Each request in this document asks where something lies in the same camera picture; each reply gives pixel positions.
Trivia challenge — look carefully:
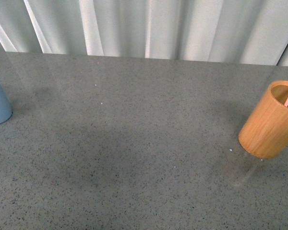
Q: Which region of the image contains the bamboo chopstick holder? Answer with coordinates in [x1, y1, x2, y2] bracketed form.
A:
[238, 80, 288, 159]

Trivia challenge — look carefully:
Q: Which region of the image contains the white curtain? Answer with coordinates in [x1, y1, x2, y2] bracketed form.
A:
[0, 0, 288, 66]

